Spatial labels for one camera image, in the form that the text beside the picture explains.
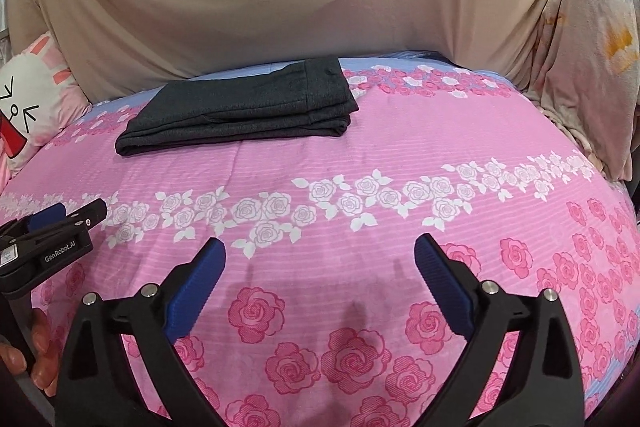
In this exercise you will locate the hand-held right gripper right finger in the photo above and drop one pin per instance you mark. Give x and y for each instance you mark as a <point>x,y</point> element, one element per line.
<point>447,292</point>

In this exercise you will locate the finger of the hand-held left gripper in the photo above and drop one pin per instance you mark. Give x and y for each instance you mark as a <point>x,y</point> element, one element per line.
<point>47,214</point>
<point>82,214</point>

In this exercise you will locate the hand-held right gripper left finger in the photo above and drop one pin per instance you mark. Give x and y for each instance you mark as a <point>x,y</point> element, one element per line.
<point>192,294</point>

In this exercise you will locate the dark grey pants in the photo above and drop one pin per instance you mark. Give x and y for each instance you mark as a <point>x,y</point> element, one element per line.
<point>240,107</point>

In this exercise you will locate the person's left hand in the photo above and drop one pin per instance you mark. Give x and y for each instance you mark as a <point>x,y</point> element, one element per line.
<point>45,352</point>

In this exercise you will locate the white cartoon face pillow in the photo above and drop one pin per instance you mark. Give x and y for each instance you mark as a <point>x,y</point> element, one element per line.
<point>35,107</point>

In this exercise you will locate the pink floral bedsheet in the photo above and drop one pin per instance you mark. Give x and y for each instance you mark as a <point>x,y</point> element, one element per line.
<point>350,217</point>

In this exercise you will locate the pale floral pillow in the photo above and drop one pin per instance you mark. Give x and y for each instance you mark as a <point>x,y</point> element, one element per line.
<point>585,57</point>

